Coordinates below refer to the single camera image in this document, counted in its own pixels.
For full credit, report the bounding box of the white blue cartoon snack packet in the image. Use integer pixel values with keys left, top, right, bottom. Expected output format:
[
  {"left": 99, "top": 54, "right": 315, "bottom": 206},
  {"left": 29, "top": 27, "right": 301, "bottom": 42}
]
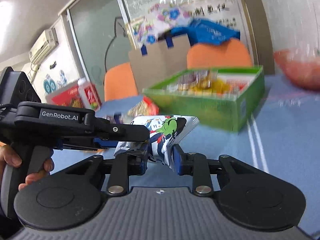
[{"left": 114, "top": 115, "right": 200, "bottom": 170}]

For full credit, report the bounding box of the yellow corn snack packet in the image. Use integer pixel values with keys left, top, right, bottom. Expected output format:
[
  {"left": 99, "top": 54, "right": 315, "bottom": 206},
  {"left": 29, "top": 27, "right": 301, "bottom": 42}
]
[{"left": 188, "top": 77, "right": 231, "bottom": 94}]

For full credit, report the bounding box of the person's left hand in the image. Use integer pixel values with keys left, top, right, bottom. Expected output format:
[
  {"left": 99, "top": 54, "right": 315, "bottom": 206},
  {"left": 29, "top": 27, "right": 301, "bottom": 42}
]
[{"left": 0, "top": 143, "right": 55, "bottom": 192}]

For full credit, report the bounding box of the red noodle snack packet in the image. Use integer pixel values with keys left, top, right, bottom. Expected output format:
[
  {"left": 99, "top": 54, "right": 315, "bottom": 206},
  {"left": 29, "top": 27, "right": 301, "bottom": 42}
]
[{"left": 127, "top": 96, "right": 159, "bottom": 117}]

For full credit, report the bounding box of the white drink bottle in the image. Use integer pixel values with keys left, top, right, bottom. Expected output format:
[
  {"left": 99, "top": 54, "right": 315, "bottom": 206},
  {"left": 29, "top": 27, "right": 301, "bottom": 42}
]
[{"left": 78, "top": 77, "right": 101, "bottom": 111}]

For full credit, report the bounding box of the left orange chair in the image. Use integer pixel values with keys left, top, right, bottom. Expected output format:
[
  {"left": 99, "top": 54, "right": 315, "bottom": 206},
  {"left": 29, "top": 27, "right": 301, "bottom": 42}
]
[{"left": 104, "top": 62, "right": 139, "bottom": 101}]

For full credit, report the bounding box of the orange chair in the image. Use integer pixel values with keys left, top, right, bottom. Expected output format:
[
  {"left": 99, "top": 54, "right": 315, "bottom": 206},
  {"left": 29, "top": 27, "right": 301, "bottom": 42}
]
[
  {"left": 187, "top": 38, "right": 253, "bottom": 69},
  {"left": 104, "top": 62, "right": 139, "bottom": 101}
]

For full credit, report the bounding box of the red cracker box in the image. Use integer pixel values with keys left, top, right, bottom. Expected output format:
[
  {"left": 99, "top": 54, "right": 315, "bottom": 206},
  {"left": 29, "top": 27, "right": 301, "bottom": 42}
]
[{"left": 46, "top": 81, "right": 84, "bottom": 108}]

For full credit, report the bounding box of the green cardboard box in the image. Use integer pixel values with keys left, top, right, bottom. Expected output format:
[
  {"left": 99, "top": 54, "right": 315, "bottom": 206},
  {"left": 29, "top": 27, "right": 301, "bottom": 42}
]
[{"left": 142, "top": 66, "right": 265, "bottom": 132}]

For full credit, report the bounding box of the brown paper bag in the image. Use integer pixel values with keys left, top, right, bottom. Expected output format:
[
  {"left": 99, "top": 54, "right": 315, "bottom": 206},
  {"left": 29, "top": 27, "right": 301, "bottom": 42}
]
[{"left": 129, "top": 35, "right": 190, "bottom": 93}]

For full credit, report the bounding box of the white air conditioner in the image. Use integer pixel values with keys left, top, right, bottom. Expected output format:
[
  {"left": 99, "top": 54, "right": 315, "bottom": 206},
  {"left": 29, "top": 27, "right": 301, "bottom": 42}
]
[{"left": 29, "top": 28, "right": 59, "bottom": 65}]

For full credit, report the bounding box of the blue tablecloth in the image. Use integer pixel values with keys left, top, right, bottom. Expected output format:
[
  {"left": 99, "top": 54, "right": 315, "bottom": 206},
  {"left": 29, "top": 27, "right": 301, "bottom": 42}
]
[{"left": 49, "top": 73, "right": 320, "bottom": 235}]

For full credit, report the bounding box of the right orange chair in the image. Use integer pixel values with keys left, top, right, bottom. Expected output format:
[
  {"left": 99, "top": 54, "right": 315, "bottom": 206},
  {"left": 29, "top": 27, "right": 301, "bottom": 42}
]
[{"left": 187, "top": 38, "right": 253, "bottom": 69}]

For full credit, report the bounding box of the floral cloth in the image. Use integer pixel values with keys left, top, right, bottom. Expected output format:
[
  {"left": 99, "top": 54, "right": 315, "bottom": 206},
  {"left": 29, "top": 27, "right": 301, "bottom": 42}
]
[{"left": 128, "top": 4, "right": 193, "bottom": 49}]

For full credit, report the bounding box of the blue fabric bag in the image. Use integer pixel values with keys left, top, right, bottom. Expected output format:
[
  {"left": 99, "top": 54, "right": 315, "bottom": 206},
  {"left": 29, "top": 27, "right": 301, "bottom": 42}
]
[{"left": 170, "top": 18, "right": 240, "bottom": 46}]

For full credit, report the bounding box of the red plastic bowl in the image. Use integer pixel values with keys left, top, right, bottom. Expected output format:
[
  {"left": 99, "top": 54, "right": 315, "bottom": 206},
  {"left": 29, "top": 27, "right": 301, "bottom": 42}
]
[{"left": 273, "top": 46, "right": 319, "bottom": 91}]

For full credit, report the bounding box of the framed calligraphy poster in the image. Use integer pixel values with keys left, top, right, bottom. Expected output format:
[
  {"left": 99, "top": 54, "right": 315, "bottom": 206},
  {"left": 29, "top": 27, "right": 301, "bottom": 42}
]
[{"left": 127, "top": 0, "right": 257, "bottom": 61}]

